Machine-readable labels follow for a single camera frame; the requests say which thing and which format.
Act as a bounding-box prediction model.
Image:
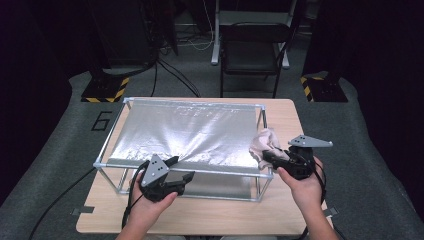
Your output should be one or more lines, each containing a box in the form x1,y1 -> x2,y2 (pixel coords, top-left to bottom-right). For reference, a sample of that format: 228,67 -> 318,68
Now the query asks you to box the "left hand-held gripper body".
138,153 -> 186,203

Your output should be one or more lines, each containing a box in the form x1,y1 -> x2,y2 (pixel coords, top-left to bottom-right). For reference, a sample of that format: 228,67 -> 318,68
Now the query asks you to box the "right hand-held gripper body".
283,134 -> 334,181

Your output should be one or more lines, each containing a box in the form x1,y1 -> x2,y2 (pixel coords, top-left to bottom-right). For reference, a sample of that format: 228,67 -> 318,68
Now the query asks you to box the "pink textured cloth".
248,128 -> 289,171

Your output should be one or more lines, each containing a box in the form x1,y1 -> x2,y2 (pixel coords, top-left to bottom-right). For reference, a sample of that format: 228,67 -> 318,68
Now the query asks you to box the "silver two-tier fabric rack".
93,97 -> 275,203

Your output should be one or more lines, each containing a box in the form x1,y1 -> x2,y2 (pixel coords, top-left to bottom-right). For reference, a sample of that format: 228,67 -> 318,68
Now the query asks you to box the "person's right hand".
277,158 -> 324,214

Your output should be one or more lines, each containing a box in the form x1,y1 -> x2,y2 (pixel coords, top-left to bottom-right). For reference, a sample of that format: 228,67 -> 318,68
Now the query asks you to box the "person's left hand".
128,173 -> 179,231

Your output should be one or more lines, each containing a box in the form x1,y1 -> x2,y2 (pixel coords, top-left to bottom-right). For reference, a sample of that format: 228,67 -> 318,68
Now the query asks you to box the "black yellow striped stand base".
80,74 -> 130,104
299,73 -> 349,103

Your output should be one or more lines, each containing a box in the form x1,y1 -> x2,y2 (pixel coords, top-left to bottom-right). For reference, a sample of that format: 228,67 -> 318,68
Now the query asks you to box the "black folding chair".
219,22 -> 294,99

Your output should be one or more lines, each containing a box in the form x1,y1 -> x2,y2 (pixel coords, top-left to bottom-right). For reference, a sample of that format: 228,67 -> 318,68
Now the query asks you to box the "dark cabinet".
88,0 -> 159,68

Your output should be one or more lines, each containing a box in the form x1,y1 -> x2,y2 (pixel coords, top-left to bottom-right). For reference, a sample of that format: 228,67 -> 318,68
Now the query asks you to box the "right hand-held gripper black cable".
299,156 -> 328,240

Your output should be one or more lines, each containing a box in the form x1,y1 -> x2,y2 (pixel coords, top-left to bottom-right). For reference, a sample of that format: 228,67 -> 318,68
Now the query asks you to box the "hand-held gripper black cable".
299,156 -> 328,240
121,159 -> 151,231

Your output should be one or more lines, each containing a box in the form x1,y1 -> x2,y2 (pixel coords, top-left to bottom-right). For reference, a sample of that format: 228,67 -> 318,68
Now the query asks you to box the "left hand-held gripper black cable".
121,159 -> 151,231

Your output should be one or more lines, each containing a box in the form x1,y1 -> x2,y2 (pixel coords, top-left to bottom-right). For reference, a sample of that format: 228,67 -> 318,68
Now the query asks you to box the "bundle of black floor cables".
149,58 -> 202,98

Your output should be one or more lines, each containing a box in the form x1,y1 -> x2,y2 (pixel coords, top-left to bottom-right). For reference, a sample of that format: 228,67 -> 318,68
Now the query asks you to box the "long black floor cable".
28,162 -> 101,240

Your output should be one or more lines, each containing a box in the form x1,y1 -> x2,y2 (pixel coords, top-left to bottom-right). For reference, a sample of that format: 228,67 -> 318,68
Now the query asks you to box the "white floor cable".
176,0 -> 216,52

